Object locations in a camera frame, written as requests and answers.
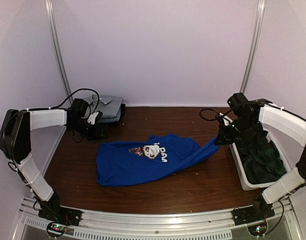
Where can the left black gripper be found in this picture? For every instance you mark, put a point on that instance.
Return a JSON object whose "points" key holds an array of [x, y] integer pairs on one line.
{"points": [[96, 133]]}

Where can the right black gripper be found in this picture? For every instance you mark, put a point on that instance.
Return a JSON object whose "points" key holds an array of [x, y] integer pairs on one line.
{"points": [[226, 139]]}

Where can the grey polo shirt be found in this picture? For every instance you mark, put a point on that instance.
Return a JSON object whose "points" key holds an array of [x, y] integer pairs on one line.
{"points": [[109, 105]]}

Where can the blue garment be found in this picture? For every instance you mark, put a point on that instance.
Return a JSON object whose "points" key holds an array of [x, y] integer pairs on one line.
{"points": [[130, 163]]}

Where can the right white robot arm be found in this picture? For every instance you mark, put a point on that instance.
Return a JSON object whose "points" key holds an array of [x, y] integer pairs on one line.
{"points": [[288, 130]]}

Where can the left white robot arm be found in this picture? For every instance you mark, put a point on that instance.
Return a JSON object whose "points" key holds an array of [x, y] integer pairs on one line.
{"points": [[15, 138]]}

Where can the white laundry basket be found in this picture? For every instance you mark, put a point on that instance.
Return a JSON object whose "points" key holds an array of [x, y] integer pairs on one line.
{"points": [[244, 182]]}

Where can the black garment in basket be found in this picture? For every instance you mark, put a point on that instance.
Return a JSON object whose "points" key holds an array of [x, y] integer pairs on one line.
{"points": [[260, 158]]}

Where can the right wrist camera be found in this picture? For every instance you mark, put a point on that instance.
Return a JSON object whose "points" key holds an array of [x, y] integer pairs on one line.
{"points": [[224, 119]]}

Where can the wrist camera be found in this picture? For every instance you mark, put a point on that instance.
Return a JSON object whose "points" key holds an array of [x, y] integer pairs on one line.
{"points": [[94, 117], [224, 119]]}

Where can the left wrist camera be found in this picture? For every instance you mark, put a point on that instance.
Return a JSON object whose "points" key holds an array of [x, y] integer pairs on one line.
{"points": [[94, 117]]}

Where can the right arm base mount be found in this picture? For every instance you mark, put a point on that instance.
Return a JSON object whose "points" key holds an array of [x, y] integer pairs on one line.
{"points": [[250, 214]]}

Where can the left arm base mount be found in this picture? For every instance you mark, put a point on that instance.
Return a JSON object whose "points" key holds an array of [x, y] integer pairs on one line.
{"points": [[65, 216]]}

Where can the front aluminium rail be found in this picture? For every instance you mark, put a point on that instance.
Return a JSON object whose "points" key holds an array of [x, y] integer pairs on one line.
{"points": [[210, 225]]}

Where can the right aluminium frame post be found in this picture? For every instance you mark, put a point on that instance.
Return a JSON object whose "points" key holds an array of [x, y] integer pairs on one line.
{"points": [[258, 24]]}

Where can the aluminium frame post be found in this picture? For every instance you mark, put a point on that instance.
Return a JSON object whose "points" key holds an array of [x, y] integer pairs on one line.
{"points": [[57, 50], [258, 24]]}

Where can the left aluminium frame post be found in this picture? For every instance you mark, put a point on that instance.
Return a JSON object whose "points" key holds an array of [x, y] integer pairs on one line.
{"points": [[57, 50]]}

